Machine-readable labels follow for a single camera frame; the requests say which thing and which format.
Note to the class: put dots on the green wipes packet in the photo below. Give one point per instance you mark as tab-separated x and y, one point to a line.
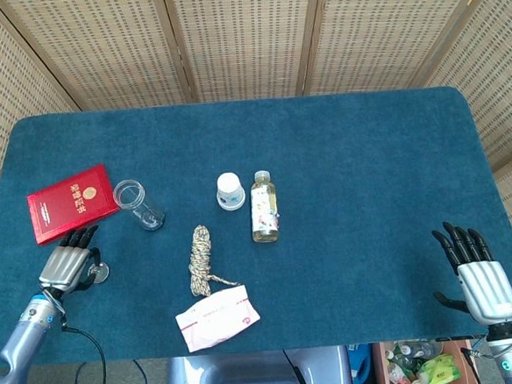
440	370

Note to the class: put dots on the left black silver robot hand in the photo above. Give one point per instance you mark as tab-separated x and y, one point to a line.
65	260

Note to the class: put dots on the red certificate book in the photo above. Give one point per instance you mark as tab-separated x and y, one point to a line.
70	205

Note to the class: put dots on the yellow tea drink bottle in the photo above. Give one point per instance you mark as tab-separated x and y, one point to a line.
264	209

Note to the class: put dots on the blue plastic object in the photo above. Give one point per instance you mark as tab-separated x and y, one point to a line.
360	365

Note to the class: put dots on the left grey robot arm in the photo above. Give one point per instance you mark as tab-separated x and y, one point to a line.
20	344

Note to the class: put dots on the clear glass jar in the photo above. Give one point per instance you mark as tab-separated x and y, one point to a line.
140	206

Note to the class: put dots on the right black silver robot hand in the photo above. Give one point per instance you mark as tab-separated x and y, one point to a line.
482	281

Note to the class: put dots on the pink wet wipes pack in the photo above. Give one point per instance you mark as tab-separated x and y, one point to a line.
216	320

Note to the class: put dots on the blue carpet table cloth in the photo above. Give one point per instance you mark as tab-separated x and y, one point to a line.
345	150

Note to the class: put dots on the stack of floral paper cups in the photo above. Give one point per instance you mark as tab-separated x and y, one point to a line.
230	194

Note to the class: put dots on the cardboard box of trash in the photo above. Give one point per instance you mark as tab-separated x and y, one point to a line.
382	367

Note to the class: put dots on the grey robot torso base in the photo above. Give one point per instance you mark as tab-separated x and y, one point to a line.
251	377

